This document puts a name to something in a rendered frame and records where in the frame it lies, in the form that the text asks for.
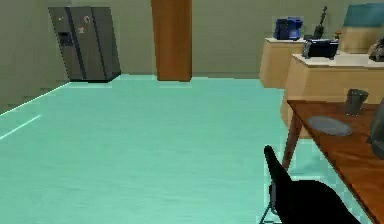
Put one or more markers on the brown wooden door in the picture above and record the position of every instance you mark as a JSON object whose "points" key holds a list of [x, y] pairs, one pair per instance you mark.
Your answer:
{"points": [[172, 40]]}

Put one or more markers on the tan low cupboard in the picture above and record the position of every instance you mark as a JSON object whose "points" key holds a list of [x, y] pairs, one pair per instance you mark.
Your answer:
{"points": [[278, 63]]}

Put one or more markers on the dark grey fridge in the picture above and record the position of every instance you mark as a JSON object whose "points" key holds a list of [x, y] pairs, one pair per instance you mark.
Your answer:
{"points": [[87, 46]]}

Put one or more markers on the blue coffee machine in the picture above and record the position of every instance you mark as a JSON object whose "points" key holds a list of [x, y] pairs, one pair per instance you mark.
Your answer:
{"points": [[287, 28]]}

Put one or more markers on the black chair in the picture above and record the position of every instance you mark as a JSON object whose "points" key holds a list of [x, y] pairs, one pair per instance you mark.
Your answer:
{"points": [[300, 196]]}

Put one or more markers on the grey plate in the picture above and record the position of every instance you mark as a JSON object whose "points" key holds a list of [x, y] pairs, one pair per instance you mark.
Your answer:
{"points": [[329, 125]]}

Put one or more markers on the black toaster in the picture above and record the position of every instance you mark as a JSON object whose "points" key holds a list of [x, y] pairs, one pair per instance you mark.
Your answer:
{"points": [[320, 48]]}

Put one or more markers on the tan kitchen counter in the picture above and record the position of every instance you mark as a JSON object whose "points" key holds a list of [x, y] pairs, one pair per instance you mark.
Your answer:
{"points": [[333, 80]]}

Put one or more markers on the brown wooden table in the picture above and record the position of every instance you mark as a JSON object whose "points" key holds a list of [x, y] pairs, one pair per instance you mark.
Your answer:
{"points": [[350, 150]]}

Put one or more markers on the dark grey cup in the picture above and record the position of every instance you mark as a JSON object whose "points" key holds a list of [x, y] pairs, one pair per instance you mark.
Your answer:
{"points": [[355, 101]]}

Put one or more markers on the dark grey lumpy object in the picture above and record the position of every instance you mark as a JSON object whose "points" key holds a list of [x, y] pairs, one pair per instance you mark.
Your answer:
{"points": [[377, 50]]}

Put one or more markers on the teal window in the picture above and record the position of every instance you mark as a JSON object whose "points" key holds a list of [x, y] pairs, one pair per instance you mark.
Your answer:
{"points": [[364, 15]]}

